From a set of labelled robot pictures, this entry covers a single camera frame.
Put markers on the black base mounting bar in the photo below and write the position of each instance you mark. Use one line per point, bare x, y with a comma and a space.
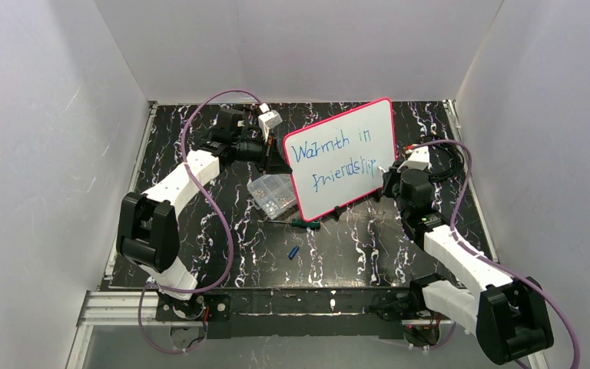
382, 312

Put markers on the clear plastic screw box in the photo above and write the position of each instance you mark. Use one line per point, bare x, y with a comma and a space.
273, 194

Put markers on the pink framed whiteboard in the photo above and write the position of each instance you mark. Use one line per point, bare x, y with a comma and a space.
335, 161

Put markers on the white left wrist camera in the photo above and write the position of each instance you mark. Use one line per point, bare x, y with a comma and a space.
267, 119

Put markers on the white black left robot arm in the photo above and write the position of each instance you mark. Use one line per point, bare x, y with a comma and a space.
148, 232

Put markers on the green handled screwdriver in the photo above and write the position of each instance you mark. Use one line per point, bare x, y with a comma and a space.
299, 223

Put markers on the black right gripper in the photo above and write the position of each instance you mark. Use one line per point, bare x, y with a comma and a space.
389, 181

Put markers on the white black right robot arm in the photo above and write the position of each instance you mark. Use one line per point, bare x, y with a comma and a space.
507, 315

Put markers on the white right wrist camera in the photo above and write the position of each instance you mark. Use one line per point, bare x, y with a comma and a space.
416, 157

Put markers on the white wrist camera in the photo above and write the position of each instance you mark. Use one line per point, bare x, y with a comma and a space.
416, 157
267, 119

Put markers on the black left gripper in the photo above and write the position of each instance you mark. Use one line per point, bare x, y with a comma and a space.
266, 152

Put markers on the blue marker cap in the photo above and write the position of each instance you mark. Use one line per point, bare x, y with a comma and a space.
293, 253

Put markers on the aluminium rail right edge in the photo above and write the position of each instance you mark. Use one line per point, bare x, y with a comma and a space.
455, 127

